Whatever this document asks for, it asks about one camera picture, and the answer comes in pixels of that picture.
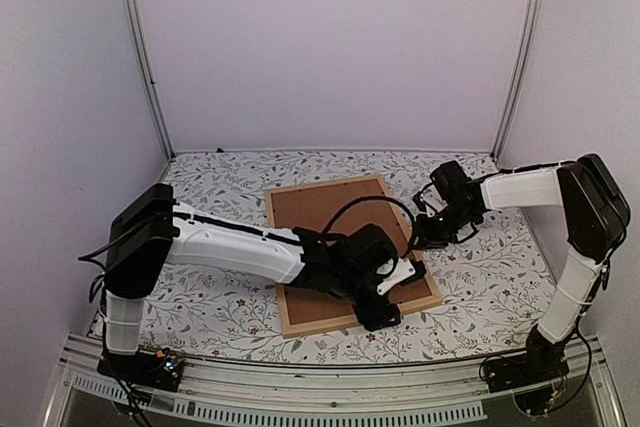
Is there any brown frame backing board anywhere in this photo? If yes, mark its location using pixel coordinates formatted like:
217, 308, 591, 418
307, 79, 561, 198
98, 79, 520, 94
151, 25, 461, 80
269, 180, 435, 328

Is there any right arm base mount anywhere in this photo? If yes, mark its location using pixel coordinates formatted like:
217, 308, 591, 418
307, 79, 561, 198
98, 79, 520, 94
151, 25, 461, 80
479, 342, 569, 393

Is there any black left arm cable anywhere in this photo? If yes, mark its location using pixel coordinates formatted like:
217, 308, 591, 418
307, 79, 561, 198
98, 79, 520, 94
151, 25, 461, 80
319, 195, 416, 258

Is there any right aluminium corner post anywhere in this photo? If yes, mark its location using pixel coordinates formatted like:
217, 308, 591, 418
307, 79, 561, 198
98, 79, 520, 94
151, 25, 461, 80
491, 0, 542, 163

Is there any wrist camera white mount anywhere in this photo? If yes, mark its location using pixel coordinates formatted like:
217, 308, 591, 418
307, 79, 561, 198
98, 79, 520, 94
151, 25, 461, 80
414, 184, 443, 214
375, 259, 416, 296

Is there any front aluminium rail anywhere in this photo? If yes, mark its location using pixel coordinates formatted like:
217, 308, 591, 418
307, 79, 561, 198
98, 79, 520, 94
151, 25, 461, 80
43, 334, 627, 426

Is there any left aluminium corner post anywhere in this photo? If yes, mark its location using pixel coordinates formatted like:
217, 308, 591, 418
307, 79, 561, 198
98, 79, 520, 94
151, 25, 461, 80
122, 0, 176, 161

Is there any light wooden picture frame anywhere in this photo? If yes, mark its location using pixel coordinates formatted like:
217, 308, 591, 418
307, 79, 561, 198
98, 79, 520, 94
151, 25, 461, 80
263, 174, 443, 340

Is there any floral patterned table cover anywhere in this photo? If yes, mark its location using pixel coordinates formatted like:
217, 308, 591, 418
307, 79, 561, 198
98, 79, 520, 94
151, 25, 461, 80
140, 151, 559, 365

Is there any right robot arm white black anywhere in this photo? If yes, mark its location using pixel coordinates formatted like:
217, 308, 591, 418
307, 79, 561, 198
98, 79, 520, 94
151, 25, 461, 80
412, 153, 631, 383

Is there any aluminium corner post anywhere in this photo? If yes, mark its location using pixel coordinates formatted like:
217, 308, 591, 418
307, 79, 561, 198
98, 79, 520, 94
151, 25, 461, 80
491, 0, 542, 163
122, 0, 176, 161

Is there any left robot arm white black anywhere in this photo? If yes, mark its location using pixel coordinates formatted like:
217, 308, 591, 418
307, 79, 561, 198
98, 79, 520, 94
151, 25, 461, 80
79, 183, 401, 381

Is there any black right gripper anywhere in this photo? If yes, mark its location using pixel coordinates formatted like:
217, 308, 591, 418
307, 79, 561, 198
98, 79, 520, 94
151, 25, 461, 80
408, 203, 477, 250

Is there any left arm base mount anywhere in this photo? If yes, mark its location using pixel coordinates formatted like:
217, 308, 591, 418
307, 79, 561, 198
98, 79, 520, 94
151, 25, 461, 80
97, 345, 185, 393

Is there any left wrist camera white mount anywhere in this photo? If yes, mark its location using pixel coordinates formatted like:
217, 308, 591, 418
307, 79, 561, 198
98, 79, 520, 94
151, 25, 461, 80
375, 259, 416, 296

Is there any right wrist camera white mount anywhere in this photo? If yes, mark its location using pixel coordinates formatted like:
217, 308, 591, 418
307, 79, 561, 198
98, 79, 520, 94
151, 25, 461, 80
414, 184, 443, 214

